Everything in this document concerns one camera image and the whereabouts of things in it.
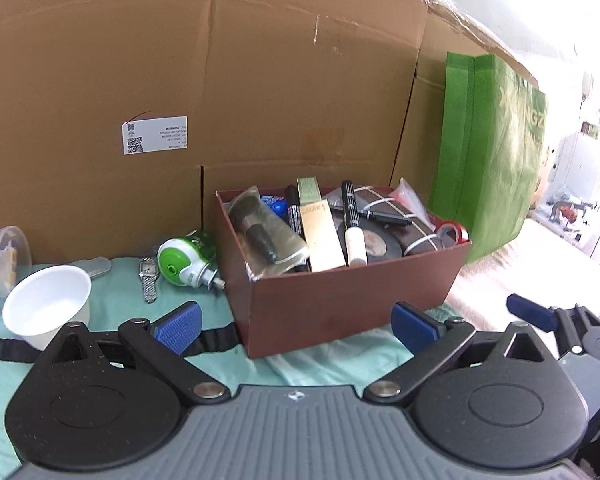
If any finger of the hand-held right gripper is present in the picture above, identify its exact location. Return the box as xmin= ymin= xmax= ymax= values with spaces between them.
xmin=506 ymin=294 xmax=600 ymax=361

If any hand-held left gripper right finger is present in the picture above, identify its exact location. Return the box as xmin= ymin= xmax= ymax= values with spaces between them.
xmin=362 ymin=301 xmax=558 ymax=407

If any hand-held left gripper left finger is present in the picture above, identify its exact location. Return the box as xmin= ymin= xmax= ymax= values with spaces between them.
xmin=37 ymin=302 xmax=231 ymax=406

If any reddish brown storage box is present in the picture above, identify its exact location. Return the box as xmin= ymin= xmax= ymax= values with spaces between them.
xmin=215 ymin=185 xmax=474 ymax=360

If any red tape roll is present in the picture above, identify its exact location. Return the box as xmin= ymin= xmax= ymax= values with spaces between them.
xmin=436 ymin=220 xmax=470 ymax=247

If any beige desktop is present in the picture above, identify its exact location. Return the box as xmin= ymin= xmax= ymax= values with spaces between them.
xmin=447 ymin=217 xmax=600 ymax=321

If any mint green cloth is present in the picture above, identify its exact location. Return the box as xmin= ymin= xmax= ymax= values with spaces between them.
xmin=0 ymin=257 xmax=463 ymax=480

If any silver wristwatch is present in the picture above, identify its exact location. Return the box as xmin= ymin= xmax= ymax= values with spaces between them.
xmin=138 ymin=257 xmax=160 ymax=304

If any green white mosquito repellent device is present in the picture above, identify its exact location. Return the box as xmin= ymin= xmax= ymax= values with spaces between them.
xmin=157 ymin=229 xmax=227 ymax=292

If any black tape roll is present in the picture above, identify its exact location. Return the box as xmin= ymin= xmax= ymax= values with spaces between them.
xmin=337 ymin=222 xmax=409 ymax=262

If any cluttered white table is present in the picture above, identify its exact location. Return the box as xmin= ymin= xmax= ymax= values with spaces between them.
xmin=529 ymin=185 xmax=600 ymax=257

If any black marker with white cap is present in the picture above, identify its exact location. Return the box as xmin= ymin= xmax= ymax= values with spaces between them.
xmin=340 ymin=180 xmax=369 ymax=268

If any slim black pen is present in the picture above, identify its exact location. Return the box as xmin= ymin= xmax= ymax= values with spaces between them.
xmin=329 ymin=199 xmax=414 ymax=227

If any black brush in plastic bag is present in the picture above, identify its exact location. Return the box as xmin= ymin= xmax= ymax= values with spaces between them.
xmin=226 ymin=185 xmax=312 ymax=277

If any beige gold slim box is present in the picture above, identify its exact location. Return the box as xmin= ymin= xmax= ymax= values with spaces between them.
xmin=300 ymin=199 xmax=349 ymax=273

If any clear plastic bag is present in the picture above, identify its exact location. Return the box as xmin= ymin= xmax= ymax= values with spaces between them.
xmin=394 ymin=177 xmax=439 ymax=232

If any white plastic bowl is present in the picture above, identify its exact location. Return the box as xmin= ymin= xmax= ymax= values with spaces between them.
xmin=2 ymin=265 xmax=92 ymax=352

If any white cabinet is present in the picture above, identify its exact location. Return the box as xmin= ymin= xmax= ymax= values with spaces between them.
xmin=554 ymin=131 xmax=600 ymax=203

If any blue printed packet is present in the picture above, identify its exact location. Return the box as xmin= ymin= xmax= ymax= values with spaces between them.
xmin=261 ymin=195 xmax=289 ymax=219

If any green nonwoven bag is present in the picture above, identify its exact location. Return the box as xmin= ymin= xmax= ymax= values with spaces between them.
xmin=429 ymin=51 xmax=549 ymax=265

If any black marker with white label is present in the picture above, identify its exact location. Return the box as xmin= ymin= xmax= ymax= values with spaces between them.
xmin=284 ymin=185 xmax=304 ymax=237

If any small green gold box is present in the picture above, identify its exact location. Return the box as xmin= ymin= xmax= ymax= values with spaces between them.
xmin=297 ymin=176 xmax=324 ymax=206

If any clear plastic cup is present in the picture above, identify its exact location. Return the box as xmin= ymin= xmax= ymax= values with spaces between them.
xmin=0 ymin=225 xmax=33 ymax=302

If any large labelled cardboard box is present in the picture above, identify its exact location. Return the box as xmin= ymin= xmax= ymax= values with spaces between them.
xmin=0 ymin=0 xmax=433 ymax=267

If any brown pouch with white straps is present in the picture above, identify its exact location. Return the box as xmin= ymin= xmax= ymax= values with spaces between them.
xmin=354 ymin=186 xmax=454 ymax=257

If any black strap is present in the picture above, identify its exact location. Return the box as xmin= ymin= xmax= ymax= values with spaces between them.
xmin=0 ymin=326 xmax=242 ymax=365

